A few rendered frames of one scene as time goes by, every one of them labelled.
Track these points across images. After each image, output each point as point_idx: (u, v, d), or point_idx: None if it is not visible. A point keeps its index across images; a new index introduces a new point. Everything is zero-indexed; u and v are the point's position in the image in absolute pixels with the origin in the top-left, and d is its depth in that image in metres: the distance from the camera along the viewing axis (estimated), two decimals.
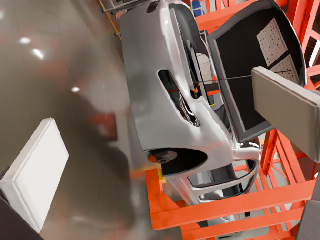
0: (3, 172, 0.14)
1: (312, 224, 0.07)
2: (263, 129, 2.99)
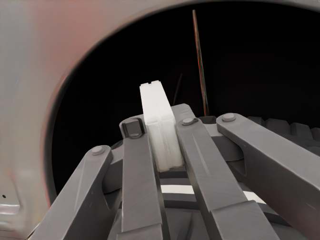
0: None
1: (229, 230, 0.07)
2: None
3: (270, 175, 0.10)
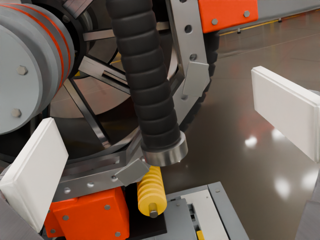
0: (3, 172, 0.14)
1: (312, 224, 0.07)
2: None
3: None
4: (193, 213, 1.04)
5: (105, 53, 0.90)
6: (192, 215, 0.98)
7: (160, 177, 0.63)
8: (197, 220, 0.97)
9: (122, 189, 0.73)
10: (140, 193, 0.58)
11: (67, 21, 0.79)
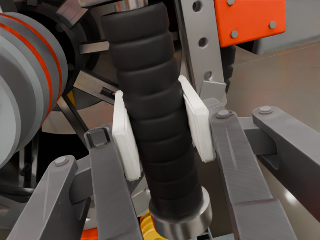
0: None
1: (247, 224, 0.07)
2: None
3: (302, 170, 0.10)
4: (206, 232, 0.96)
5: (110, 77, 0.65)
6: (206, 235, 0.91)
7: None
8: None
9: None
10: (144, 226, 0.51)
11: None
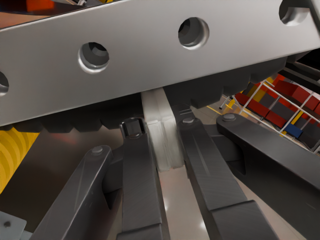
0: None
1: (229, 230, 0.07)
2: None
3: (270, 175, 0.10)
4: None
5: None
6: None
7: (6, 175, 0.23)
8: None
9: None
10: None
11: None
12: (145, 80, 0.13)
